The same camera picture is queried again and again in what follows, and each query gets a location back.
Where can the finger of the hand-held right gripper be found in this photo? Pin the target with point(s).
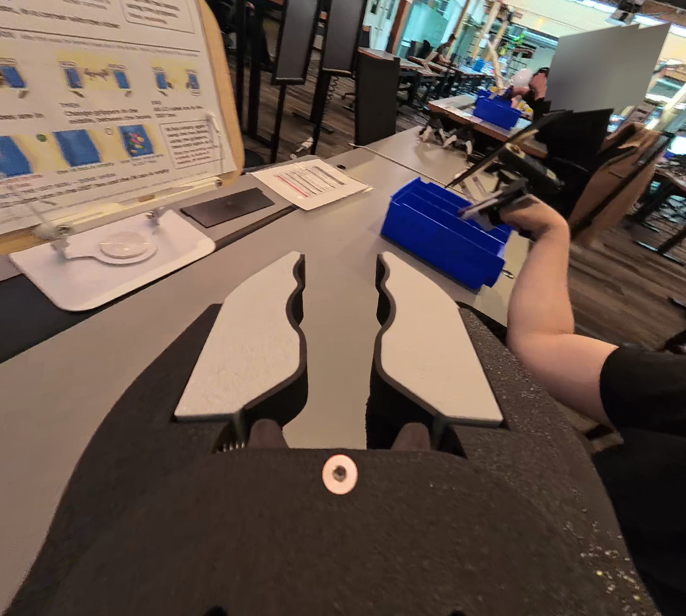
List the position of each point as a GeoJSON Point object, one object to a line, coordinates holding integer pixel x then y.
{"type": "Point", "coordinates": [493, 201]}

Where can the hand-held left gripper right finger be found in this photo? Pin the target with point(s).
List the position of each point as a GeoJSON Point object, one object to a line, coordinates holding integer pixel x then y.
{"type": "Point", "coordinates": [434, 348]}

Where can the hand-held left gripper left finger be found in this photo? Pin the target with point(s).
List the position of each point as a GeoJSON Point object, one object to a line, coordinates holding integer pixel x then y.
{"type": "Point", "coordinates": [241, 348]}

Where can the blue plastic bin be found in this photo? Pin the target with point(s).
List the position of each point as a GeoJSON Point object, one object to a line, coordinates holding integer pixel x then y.
{"type": "Point", "coordinates": [434, 241]}
{"type": "Point", "coordinates": [498, 111]}

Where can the person's right forearm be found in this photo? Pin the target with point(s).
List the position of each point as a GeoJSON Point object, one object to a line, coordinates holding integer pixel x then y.
{"type": "Point", "coordinates": [541, 316]}

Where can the spare black white gripper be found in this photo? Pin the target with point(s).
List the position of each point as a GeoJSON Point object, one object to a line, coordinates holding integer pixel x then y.
{"type": "Point", "coordinates": [460, 140]}
{"type": "Point", "coordinates": [433, 131]}

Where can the brown jacket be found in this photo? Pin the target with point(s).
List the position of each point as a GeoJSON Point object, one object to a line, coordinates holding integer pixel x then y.
{"type": "Point", "coordinates": [616, 177]}

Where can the wooden edged desk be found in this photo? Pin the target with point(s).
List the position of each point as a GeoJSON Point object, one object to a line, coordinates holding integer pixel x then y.
{"type": "Point", "coordinates": [461, 115]}

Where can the black desk inlay plate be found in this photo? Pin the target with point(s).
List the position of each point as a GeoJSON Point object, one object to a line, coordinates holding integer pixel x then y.
{"type": "Point", "coordinates": [228, 206]}

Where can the white stand base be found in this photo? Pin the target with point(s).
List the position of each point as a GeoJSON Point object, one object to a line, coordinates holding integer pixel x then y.
{"type": "Point", "coordinates": [107, 273]}

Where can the black mesh chair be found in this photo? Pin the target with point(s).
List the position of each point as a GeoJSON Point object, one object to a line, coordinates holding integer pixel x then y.
{"type": "Point", "coordinates": [378, 96]}

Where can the paper in plastic sleeve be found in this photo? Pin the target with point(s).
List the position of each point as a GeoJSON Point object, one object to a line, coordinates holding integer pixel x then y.
{"type": "Point", "coordinates": [311, 182]}

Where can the white power strip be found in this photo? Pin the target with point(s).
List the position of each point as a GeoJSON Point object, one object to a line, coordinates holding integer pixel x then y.
{"type": "Point", "coordinates": [303, 146]}

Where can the black display on stand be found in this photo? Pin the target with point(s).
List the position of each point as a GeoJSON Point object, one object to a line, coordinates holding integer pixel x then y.
{"type": "Point", "coordinates": [343, 27]}
{"type": "Point", "coordinates": [297, 32]}

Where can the wooden display board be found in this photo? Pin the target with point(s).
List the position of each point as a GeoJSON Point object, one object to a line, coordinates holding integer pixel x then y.
{"type": "Point", "coordinates": [225, 91]}

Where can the printed instruction sheet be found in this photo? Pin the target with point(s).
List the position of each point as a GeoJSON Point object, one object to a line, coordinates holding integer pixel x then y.
{"type": "Point", "coordinates": [107, 91]}

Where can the black pole with round disc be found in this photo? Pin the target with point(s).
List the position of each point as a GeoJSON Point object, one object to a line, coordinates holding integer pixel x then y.
{"type": "Point", "coordinates": [244, 37]}

